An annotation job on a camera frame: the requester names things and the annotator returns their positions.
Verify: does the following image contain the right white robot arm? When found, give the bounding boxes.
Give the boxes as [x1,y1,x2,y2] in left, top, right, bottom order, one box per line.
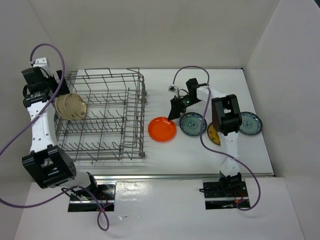
[168,78,242,197]

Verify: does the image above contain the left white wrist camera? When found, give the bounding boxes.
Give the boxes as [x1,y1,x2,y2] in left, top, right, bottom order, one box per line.
[30,57,49,68]

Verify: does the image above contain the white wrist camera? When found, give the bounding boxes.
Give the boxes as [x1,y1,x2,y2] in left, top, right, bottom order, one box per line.
[30,57,49,68]
[168,84,180,98]

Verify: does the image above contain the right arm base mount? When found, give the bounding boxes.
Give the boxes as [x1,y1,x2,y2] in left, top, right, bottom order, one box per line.
[199,181,251,210]

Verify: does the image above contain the orange plate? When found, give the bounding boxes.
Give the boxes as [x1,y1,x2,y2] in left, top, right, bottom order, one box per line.
[147,116,177,143]

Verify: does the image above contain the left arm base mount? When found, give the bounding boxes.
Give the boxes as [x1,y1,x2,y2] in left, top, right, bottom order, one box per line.
[67,182,116,213]

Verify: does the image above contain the grey wire dish rack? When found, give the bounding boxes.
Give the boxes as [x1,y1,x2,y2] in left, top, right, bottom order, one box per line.
[55,67,147,165]

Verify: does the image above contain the cream plate small motifs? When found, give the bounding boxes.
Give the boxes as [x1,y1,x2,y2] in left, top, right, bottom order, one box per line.
[63,93,87,121]

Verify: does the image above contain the blue patterned plate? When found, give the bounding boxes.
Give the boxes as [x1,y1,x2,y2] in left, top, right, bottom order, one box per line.
[179,112,207,137]
[239,111,263,136]

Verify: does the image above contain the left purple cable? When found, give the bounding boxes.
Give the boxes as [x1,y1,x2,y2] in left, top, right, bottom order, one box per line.
[0,43,110,231]

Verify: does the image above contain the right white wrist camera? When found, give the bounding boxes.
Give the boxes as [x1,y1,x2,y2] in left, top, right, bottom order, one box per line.
[168,84,180,98]

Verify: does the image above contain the cream plate green patch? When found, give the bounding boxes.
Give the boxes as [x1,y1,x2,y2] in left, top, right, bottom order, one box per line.
[55,94,72,121]

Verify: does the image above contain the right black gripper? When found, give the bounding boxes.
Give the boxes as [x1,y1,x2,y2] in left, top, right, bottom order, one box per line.
[168,95,202,122]

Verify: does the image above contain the yellow patterned plate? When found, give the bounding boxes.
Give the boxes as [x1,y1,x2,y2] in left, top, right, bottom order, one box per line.
[207,123,221,146]

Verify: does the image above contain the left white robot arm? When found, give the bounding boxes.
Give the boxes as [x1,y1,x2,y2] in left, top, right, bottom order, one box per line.
[21,66,100,200]

